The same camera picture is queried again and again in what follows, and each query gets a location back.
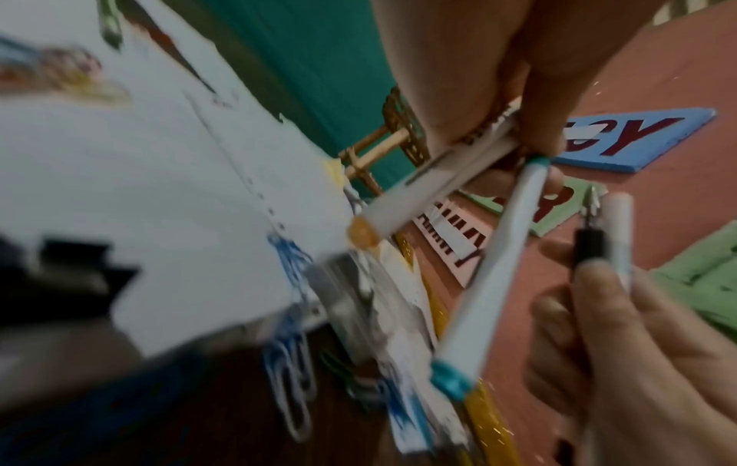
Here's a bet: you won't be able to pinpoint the person's left hand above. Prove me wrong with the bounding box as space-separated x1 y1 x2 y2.
367 0 673 201

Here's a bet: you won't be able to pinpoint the person's right hand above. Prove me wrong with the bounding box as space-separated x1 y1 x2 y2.
526 239 737 466

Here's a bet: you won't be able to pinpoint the plain white pen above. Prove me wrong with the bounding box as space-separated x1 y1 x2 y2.
600 191 636 292

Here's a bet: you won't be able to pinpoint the black pen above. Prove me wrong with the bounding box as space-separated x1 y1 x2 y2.
572 183 607 272

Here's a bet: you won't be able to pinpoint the white pen teal ends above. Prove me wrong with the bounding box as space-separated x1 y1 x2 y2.
428 154 554 402

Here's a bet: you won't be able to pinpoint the yellow sticky note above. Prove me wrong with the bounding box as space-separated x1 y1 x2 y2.
322 157 349 188

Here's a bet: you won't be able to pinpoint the small clear paper clip case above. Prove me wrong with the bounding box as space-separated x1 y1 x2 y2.
304 250 416 370

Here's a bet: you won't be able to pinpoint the pile of white perforated papers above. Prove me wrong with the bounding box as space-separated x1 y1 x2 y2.
0 0 462 456

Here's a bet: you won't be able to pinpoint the pile of coloured paper clips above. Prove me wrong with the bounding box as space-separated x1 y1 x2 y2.
0 35 405 445

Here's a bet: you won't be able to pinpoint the black binder clip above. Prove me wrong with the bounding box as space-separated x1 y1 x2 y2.
0 234 142 320

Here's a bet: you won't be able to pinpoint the green framed number sign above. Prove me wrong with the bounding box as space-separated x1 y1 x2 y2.
646 218 737 347

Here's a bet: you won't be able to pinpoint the rattan basket stand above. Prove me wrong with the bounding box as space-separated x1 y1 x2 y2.
335 85 431 197

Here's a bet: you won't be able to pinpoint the green backdrop cloth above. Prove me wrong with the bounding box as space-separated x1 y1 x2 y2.
189 0 439 201

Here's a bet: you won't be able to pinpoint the green name sign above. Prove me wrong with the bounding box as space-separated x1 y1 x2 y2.
460 174 609 238

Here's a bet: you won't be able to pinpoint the pink name sign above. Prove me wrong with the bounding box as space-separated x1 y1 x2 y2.
411 197 497 289

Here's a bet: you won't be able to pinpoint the blue name sign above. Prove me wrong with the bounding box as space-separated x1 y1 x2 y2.
547 106 718 174

